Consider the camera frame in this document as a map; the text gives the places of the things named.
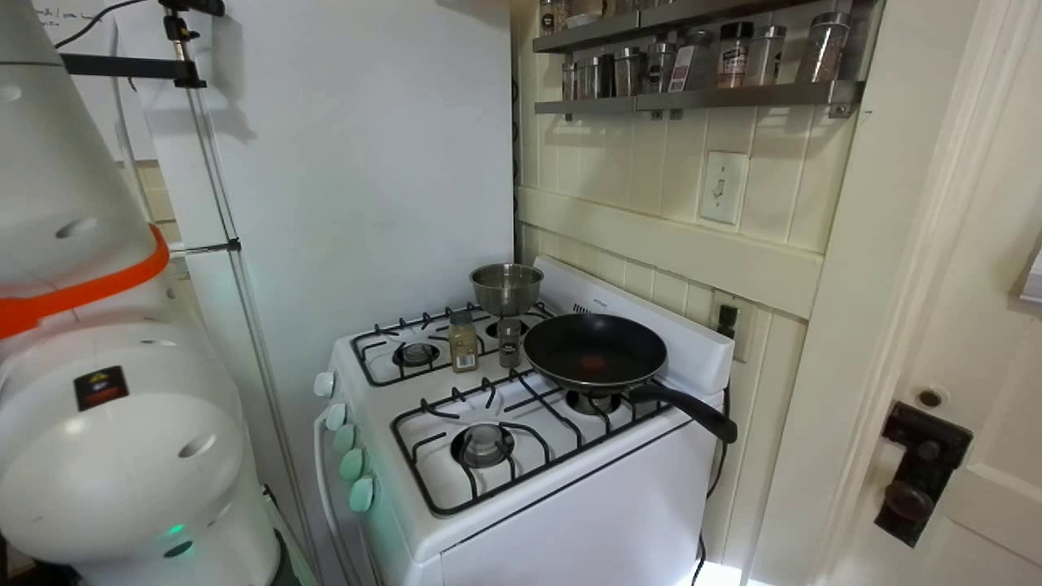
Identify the black wall plug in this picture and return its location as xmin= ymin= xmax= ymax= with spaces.
xmin=714 ymin=301 xmax=745 ymax=343

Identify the small grey spice shaker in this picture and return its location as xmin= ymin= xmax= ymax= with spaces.
xmin=496 ymin=315 xmax=526 ymax=372

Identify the stainless steel pot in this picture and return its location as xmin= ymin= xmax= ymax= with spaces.
xmin=470 ymin=261 xmax=548 ymax=321

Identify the white label spice jar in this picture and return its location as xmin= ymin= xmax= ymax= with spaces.
xmin=665 ymin=40 xmax=702 ymax=96

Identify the white wall outlet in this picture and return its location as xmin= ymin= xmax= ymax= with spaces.
xmin=698 ymin=151 xmax=751 ymax=232

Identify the black door latch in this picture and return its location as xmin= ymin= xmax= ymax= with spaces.
xmin=871 ymin=400 xmax=977 ymax=551

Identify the black camera boom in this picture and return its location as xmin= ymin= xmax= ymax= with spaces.
xmin=58 ymin=0 xmax=228 ymax=91

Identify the white refrigerator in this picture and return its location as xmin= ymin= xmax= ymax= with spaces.
xmin=140 ymin=0 xmax=516 ymax=586

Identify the white panel door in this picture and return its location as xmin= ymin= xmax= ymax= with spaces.
xmin=826 ymin=0 xmax=1042 ymax=586

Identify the thin black boom cable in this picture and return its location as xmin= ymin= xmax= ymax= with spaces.
xmin=51 ymin=0 xmax=142 ymax=54

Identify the yellow spice jar green lid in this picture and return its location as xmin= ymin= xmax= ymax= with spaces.
xmin=450 ymin=314 xmax=484 ymax=374

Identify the white gas stove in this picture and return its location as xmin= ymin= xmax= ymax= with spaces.
xmin=309 ymin=256 xmax=738 ymax=586

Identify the black frying pan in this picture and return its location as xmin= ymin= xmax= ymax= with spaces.
xmin=522 ymin=311 xmax=742 ymax=448

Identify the round gas burner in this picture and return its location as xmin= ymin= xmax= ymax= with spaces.
xmin=391 ymin=337 xmax=441 ymax=372
xmin=450 ymin=422 xmax=516 ymax=474

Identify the steel wall spice rack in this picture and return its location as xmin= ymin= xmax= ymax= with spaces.
xmin=529 ymin=0 xmax=876 ymax=122

